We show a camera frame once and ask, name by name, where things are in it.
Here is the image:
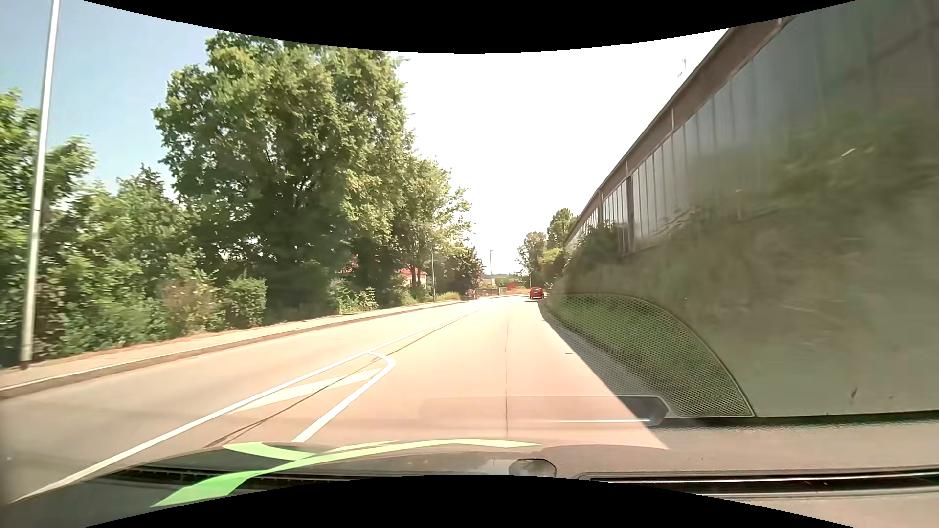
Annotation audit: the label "grey lamp post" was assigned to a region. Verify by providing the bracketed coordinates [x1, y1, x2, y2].
[19, 0, 63, 368]

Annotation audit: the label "grey asphalt road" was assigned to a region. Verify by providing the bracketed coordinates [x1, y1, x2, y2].
[0, 293, 670, 504]

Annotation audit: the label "grass bank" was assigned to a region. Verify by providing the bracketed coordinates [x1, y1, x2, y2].
[546, 110, 939, 419]

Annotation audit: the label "row of trees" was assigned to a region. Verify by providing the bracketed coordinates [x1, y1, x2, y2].
[0, 32, 487, 368]

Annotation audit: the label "red roofed building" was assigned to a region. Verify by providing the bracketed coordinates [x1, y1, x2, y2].
[342, 257, 429, 290]

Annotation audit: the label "grey pavement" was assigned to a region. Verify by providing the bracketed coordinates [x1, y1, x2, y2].
[0, 293, 514, 400]

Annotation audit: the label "grey noise barrier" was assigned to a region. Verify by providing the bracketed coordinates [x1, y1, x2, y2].
[563, 0, 939, 258]

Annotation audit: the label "road markings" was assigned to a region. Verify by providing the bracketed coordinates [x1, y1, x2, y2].
[13, 307, 651, 504]

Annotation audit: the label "group of trees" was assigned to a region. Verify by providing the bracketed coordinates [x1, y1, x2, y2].
[516, 207, 579, 288]

